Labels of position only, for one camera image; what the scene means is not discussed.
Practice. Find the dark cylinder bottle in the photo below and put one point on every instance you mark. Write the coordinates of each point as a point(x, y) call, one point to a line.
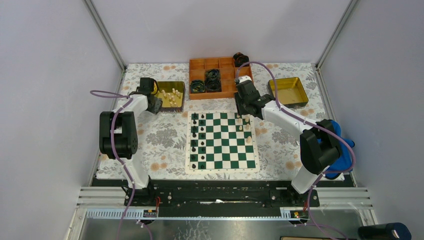
point(387, 231)

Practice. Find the right gold tin box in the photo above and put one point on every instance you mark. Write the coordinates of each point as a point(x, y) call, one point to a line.
point(291, 93)

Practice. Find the floral table mat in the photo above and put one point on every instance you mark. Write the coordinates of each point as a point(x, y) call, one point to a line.
point(162, 137)

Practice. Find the rolled dark tie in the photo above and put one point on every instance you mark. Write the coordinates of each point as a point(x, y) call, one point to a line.
point(240, 59)
point(212, 81)
point(197, 86)

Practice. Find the rolled dark tie left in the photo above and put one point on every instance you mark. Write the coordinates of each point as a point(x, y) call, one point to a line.
point(197, 86)

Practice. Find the green white chess board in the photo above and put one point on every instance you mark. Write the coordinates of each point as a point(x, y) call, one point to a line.
point(214, 143)

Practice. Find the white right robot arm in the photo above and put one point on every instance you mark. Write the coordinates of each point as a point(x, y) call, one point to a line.
point(319, 145)

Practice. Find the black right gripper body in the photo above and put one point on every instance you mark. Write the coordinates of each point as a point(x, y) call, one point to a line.
point(241, 104)

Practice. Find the orange wooden compartment tray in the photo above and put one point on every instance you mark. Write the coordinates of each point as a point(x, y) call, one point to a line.
point(228, 73)

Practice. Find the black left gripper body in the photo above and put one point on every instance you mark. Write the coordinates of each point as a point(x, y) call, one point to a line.
point(153, 108)

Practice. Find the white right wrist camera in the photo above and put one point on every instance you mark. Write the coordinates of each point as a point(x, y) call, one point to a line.
point(242, 79)

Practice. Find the rolled dark tie middle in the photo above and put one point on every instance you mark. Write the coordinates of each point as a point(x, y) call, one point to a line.
point(212, 81)

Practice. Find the aluminium frame rail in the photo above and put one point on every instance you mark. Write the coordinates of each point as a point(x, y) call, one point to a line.
point(343, 198)

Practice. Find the rolled dark tie top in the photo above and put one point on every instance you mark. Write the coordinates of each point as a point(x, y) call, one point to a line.
point(240, 59)

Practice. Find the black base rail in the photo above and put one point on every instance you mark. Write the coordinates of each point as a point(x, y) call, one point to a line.
point(220, 198)

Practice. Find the left gold tin box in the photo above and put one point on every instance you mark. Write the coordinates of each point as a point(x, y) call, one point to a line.
point(172, 94)

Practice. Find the blue cloth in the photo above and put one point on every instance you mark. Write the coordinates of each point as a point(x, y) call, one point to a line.
point(344, 161)

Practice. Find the gold tin box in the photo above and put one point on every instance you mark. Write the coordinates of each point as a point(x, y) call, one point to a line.
point(172, 94)
point(291, 93)

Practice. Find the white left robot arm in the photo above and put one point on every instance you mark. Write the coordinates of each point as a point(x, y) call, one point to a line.
point(118, 138)

